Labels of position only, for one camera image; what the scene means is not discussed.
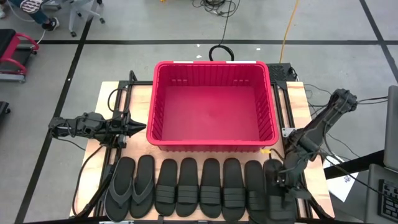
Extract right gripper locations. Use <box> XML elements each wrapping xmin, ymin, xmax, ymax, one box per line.
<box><xmin>275</xmin><ymin>155</ymin><xmax>312</xmax><ymax>200</ymax></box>

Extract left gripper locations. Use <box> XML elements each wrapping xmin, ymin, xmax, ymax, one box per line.
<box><xmin>104</xmin><ymin>107</ymin><xmax>147</xmax><ymax>149</ymax></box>

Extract black strap slide sandal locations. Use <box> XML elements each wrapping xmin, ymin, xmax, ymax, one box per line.
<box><xmin>221</xmin><ymin>157</ymin><xmax>246</xmax><ymax>222</ymax></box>
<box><xmin>199</xmin><ymin>157</ymin><xmax>222</xmax><ymax>219</ymax></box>
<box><xmin>175</xmin><ymin>157</ymin><xmax>200</xmax><ymax>218</ymax></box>
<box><xmin>244</xmin><ymin>159</ymin><xmax>268</xmax><ymax>224</ymax></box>
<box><xmin>154</xmin><ymin>158</ymin><xmax>178</xmax><ymax>217</ymax></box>
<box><xmin>263</xmin><ymin>158</ymin><xmax>298</xmax><ymax>224</ymax></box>

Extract black flip-flop sandal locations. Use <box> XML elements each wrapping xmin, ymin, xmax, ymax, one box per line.
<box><xmin>129</xmin><ymin>154</ymin><xmax>156</xmax><ymax>219</ymax></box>
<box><xmin>104</xmin><ymin>156</ymin><xmax>137</xmax><ymax>223</ymax></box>

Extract red plastic bin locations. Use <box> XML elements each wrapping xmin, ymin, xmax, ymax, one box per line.
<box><xmin>146</xmin><ymin>60</ymin><xmax>280</xmax><ymax>152</ymax></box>

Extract white paper sheet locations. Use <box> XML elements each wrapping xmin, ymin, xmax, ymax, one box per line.
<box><xmin>323</xmin><ymin>154</ymin><xmax>358</xmax><ymax>203</ymax></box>

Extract black floor bar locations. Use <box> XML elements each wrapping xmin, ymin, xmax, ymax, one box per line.
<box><xmin>323</xmin><ymin>149</ymin><xmax>385</xmax><ymax>180</ymax></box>

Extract grey desk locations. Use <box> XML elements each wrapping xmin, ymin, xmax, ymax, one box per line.
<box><xmin>363</xmin><ymin>163</ymin><xmax>398</xmax><ymax>224</ymax></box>

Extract black keyboard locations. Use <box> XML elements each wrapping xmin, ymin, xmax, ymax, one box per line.
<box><xmin>377</xmin><ymin>179</ymin><xmax>398</xmax><ymax>223</ymax></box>

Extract black perforated box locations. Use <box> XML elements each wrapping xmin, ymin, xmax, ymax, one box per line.
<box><xmin>267</xmin><ymin>63</ymin><xmax>295</xmax><ymax>82</ymax></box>

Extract grey monitor panel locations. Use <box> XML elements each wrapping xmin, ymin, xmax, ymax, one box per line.
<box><xmin>382</xmin><ymin>85</ymin><xmax>398</xmax><ymax>172</ymax></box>

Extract white office chair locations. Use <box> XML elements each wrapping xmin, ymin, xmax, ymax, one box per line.
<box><xmin>51</xmin><ymin>0</ymin><xmax>106</xmax><ymax>37</ymax></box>

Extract red and black cart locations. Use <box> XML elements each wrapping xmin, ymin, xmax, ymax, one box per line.
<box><xmin>0</xmin><ymin>29</ymin><xmax>40</xmax><ymax>83</ymax></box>

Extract person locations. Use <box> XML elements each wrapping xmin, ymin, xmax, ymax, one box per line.
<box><xmin>0</xmin><ymin>0</ymin><xmax>60</xmax><ymax>31</ymax></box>

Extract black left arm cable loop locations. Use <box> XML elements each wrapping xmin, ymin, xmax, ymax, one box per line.
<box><xmin>107</xmin><ymin>87</ymin><xmax>130</xmax><ymax>113</ymax></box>

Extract black left base cable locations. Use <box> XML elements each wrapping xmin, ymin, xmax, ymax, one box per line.
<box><xmin>72</xmin><ymin>144</ymin><xmax>105</xmax><ymax>217</ymax></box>

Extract thin black floor cables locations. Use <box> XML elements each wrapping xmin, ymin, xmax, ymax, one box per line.
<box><xmin>303</xmin><ymin>83</ymin><xmax>389</xmax><ymax>108</ymax></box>

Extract black coiled floor cable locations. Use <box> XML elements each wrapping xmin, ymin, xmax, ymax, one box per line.
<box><xmin>208</xmin><ymin>0</ymin><xmax>237</xmax><ymax>62</ymax></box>

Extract white floor cable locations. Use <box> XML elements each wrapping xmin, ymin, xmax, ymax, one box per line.
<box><xmin>6</xmin><ymin>1</ymin><xmax>47</xmax><ymax>44</ymax></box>

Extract tangled black cable bundle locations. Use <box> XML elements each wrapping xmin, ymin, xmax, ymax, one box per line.
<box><xmin>192</xmin><ymin>0</ymin><xmax>240</xmax><ymax>17</ymax></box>

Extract yellow floor cable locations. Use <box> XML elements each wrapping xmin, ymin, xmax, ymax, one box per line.
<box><xmin>279</xmin><ymin>0</ymin><xmax>301</xmax><ymax>64</ymax></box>

